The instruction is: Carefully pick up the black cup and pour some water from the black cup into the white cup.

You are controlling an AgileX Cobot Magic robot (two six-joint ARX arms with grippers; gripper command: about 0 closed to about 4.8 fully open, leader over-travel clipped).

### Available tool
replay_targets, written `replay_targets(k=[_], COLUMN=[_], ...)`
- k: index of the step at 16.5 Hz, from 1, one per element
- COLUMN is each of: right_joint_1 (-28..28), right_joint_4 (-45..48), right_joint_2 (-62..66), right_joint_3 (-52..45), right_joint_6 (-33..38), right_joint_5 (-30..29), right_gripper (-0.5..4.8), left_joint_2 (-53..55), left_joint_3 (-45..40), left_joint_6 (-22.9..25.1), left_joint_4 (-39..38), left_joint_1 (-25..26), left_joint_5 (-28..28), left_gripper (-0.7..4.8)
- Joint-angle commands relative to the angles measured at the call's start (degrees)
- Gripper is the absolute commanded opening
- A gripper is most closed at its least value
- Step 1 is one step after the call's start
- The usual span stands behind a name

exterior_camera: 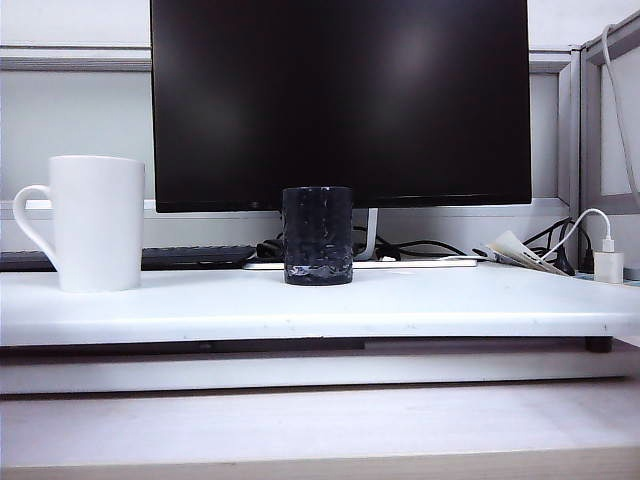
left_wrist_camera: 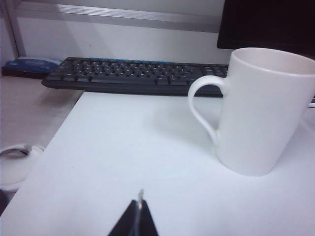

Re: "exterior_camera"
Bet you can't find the thick white hanging cable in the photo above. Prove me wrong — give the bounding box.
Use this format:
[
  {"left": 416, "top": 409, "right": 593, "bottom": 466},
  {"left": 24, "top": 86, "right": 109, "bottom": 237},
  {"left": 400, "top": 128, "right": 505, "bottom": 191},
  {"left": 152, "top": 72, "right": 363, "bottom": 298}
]
[{"left": 601, "top": 23, "right": 640, "bottom": 201}]

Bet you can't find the folded paper booklet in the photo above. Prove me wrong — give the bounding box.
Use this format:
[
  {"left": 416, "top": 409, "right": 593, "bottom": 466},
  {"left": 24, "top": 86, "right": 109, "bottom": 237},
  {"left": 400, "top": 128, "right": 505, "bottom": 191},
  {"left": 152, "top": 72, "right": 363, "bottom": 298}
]
[{"left": 472, "top": 229, "right": 571, "bottom": 277}]

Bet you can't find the black AOC computer monitor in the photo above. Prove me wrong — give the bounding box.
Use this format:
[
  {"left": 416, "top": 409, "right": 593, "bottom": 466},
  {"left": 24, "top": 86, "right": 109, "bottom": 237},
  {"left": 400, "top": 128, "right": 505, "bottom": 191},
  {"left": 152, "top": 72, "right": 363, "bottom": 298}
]
[{"left": 149, "top": 0, "right": 534, "bottom": 214}]

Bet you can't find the long black desk cable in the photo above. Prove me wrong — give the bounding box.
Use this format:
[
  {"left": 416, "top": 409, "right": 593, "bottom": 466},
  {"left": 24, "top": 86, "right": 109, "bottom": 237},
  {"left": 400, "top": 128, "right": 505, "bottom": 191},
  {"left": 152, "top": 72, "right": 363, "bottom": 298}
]
[{"left": 377, "top": 239, "right": 482, "bottom": 262}]

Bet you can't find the black textured cup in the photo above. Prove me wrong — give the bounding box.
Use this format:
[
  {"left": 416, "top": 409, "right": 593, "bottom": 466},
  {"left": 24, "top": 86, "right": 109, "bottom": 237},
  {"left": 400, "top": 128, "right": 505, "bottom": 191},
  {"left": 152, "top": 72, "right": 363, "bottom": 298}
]
[{"left": 280, "top": 185, "right": 355, "bottom": 287}]

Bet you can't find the black keyboard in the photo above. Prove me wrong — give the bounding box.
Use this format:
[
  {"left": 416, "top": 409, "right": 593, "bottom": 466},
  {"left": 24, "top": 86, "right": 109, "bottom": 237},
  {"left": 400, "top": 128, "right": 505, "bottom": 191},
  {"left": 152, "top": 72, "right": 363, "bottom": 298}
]
[{"left": 0, "top": 244, "right": 257, "bottom": 273}]

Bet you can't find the grey framed office partition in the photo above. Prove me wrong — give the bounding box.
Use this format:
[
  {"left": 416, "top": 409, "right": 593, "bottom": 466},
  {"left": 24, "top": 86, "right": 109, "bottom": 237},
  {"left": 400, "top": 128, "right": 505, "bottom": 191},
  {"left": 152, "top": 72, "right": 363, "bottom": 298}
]
[
  {"left": 578, "top": 8, "right": 640, "bottom": 274},
  {"left": 0, "top": 44, "right": 581, "bottom": 251}
]

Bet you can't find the thin white USB cable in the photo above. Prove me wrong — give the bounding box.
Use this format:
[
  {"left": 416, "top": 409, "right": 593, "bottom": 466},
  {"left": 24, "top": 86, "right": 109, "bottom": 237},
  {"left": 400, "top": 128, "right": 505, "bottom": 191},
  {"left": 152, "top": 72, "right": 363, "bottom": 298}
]
[{"left": 542, "top": 207, "right": 616, "bottom": 262}]

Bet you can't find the black power cable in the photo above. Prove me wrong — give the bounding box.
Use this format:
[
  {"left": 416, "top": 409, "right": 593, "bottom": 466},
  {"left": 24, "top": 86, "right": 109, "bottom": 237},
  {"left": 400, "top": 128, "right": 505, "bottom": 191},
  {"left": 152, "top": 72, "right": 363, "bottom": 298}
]
[{"left": 522, "top": 217, "right": 587, "bottom": 276}]

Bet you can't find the white raised platform board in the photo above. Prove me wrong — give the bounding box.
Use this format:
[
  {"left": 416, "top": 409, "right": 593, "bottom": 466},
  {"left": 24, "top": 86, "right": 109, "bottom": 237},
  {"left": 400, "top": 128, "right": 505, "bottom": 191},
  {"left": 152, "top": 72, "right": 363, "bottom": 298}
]
[{"left": 0, "top": 262, "right": 640, "bottom": 349}]

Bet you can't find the white USB charger block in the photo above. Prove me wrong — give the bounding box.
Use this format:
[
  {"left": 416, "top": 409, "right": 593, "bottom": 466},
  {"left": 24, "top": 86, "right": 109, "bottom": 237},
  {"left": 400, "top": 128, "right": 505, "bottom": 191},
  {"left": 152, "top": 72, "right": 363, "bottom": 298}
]
[{"left": 593, "top": 249, "right": 626, "bottom": 285}]

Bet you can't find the coiled black adapter cable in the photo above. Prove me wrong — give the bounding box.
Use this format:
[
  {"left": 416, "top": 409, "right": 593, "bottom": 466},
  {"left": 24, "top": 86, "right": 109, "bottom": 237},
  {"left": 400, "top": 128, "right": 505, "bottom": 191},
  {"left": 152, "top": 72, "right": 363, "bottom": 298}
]
[{"left": 256, "top": 238, "right": 285, "bottom": 260}]

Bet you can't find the white ceramic mug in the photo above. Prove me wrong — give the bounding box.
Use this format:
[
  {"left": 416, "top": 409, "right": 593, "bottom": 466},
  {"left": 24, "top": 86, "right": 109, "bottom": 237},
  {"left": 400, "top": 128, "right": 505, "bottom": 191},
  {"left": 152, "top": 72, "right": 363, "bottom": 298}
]
[{"left": 13, "top": 154, "right": 147, "bottom": 293}]

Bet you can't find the white monitor stand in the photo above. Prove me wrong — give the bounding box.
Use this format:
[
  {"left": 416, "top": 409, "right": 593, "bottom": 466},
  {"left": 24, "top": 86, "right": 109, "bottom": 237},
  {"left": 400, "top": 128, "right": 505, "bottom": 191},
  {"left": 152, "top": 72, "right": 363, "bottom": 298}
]
[{"left": 243, "top": 207, "right": 481, "bottom": 270}]

